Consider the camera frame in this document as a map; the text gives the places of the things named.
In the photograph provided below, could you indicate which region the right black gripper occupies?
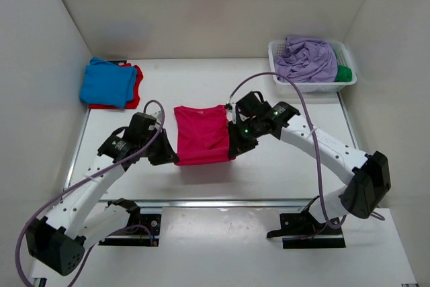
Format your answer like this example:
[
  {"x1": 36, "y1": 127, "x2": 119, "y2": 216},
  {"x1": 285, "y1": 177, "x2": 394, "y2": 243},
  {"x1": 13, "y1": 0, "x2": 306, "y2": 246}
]
[{"x1": 227, "y1": 117, "x2": 263, "y2": 159}]

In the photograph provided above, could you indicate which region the magenta t shirt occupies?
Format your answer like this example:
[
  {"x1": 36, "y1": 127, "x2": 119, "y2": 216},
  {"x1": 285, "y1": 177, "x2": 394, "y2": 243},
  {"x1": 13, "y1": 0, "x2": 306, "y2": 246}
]
[{"x1": 174, "y1": 105, "x2": 230, "y2": 166}]

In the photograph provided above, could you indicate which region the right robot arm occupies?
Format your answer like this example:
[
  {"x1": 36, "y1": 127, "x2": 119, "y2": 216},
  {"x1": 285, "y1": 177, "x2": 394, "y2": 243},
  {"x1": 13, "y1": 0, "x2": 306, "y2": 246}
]
[{"x1": 225, "y1": 91, "x2": 391, "y2": 237}]

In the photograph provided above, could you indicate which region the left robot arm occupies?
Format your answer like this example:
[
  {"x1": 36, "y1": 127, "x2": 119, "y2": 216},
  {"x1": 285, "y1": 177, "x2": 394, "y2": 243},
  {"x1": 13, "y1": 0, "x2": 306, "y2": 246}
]
[{"x1": 26, "y1": 112, "x2": 179, "y2": 276}]

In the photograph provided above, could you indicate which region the red folded t shirt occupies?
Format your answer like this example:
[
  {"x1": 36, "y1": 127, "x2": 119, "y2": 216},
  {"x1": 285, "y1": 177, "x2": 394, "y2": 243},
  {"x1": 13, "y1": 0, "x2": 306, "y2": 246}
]
[{"x1": 88, "y1": 63, "x2": 144, "y2": 110}]

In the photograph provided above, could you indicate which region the blue folded t shirt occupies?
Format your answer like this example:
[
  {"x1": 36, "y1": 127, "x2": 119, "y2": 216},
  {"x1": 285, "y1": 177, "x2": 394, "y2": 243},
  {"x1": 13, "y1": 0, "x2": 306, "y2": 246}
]
[{"x1": 79, "y1": 57, "x2": 138, "y2": 109}]

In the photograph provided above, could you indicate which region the lavender t shirt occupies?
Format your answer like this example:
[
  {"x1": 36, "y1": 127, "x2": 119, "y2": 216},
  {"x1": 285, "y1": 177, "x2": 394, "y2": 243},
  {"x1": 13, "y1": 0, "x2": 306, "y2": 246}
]
[{"x1": 274, "y1": 36, "x2": 338, "y2": 83}]

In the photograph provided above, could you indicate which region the green t shirt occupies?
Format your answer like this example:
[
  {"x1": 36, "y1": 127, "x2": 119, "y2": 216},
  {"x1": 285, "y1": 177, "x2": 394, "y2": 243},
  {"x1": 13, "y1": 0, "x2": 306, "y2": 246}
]
[{"x1": 335, "y1": 65, "x2": 353, "y2": 83}]

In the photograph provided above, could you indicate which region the white plastic basket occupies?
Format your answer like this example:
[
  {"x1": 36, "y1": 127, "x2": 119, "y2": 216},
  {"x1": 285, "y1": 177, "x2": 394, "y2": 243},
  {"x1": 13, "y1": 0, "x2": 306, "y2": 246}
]
[{"x1": 268, "y1": 39, "x2": 357, "y2": 93}]

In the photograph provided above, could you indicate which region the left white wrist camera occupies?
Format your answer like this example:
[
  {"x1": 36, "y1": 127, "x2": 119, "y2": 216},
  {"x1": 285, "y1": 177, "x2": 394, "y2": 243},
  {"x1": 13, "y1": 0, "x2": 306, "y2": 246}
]
[{"x1": 148, "y1": 110, "x2": 163, "y2": 130}]

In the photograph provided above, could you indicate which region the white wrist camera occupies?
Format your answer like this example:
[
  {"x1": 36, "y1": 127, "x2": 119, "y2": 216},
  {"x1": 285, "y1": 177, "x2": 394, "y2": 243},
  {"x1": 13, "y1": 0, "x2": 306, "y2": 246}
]
[
  {"x1": 224, "y1": 101, "x2": 242, "y2": 124},
  {"x1": 148, "y1": 110, "x2": 163, "y2": 130}
]

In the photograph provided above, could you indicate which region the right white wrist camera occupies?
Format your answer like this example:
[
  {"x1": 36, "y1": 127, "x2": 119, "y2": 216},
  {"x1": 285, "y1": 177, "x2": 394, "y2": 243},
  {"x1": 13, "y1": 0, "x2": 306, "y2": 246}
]
[{"x1": 224, "y1": 101, "x2": 242, "y2": 124}]

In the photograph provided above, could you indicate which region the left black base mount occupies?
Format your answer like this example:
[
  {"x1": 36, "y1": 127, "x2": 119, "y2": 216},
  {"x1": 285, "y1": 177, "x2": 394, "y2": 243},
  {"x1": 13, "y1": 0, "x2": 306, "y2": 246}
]
[{"x1": 98, "y1": 198, "x2": 162, "y2": 247}]

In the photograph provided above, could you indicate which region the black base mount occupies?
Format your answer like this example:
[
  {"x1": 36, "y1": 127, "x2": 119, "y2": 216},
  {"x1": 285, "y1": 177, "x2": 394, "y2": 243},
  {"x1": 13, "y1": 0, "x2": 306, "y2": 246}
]
[
  {"x1": 98, "y1": 198, "x2": 162, "y2": 247},
  {"x1": 266, "y1": 206, "x2": 346, "y2": 249}
]

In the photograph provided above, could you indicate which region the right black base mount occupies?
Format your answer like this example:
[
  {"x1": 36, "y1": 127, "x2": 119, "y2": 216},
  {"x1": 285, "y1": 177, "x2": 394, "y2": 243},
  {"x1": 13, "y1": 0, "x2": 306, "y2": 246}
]
[{"x1": 266, "y1": 206, "x2": 346, "y2": 249}]

